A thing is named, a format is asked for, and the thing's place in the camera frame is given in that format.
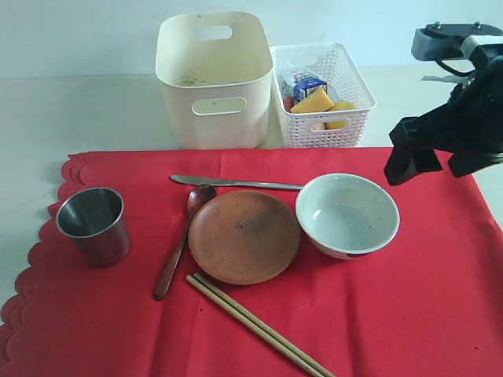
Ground red scalloped table cloth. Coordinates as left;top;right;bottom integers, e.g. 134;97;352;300
1;148;502;376

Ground lower wooden chopstick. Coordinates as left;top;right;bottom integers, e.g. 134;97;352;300
185;276;322;376

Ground dark wooden spoon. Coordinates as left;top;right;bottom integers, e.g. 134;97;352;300
153;185;217;301

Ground yellow lemon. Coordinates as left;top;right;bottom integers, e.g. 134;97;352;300
325;101;356;130

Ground blue white milk carton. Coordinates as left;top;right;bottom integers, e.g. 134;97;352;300
279;68;328;102

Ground wooden chopstick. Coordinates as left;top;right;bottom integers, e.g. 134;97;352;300
192;273;334;376
185;276;322;376

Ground brown wooden plate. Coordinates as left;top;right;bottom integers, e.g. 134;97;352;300
188;190;301;285

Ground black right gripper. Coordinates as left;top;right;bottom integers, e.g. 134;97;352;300
384;57;502;186

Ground white woven plastic basket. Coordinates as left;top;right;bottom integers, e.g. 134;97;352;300
270;42;376;148

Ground upper wooden chopstick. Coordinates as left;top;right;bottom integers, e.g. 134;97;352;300
192;273;334;376

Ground silver table knife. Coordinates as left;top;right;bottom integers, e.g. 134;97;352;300
170;174;303;191

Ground cream plastic tub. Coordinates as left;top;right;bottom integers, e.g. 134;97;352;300
155;11;273;149

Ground red sausage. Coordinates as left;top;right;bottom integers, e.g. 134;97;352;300
283;96;295;112

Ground stainless steel cup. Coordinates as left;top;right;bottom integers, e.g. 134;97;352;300
56;187;130;268

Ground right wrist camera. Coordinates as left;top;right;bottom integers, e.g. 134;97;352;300
411;21;502;61

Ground white ceramic bowl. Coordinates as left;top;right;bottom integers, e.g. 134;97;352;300
296;173;400;260

